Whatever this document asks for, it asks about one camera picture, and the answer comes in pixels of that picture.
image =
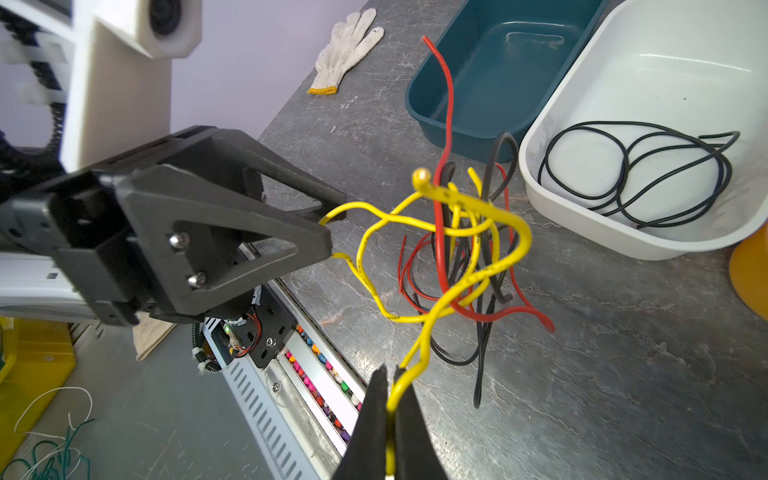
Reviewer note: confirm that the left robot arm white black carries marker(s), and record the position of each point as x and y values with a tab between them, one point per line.
32	286

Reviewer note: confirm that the white work glove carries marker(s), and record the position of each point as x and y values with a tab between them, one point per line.
351	41

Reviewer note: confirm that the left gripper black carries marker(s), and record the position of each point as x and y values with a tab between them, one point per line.
164	240

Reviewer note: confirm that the yellow crate outside cell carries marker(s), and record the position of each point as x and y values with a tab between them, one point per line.
36	357

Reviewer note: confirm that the white plastic bin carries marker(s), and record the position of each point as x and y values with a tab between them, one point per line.
654	144

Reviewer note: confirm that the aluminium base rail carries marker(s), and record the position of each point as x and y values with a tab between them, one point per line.
300	397

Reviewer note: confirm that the yellow plastic bin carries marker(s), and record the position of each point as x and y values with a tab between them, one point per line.
748	272

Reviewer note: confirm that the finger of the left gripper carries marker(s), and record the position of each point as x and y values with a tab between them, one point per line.
227	158

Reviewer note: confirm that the dark teal plastic bin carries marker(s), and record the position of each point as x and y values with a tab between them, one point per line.
501	61

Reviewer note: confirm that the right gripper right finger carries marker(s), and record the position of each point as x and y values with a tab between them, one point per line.
415	457

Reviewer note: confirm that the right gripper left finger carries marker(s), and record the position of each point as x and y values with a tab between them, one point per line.
365	457

